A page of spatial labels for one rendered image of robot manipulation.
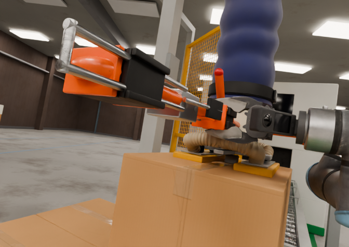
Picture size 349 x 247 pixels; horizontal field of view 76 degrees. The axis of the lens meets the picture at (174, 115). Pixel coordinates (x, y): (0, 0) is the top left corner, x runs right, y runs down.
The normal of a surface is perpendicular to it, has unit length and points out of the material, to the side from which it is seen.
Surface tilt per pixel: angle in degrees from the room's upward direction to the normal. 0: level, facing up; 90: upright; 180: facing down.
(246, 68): 90
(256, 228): 90
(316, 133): 103
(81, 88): 90
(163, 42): 90
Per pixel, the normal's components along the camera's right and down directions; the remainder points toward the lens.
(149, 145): -0.45, -0.13
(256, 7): -0.16, -0.23
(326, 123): -0.41, -0.33
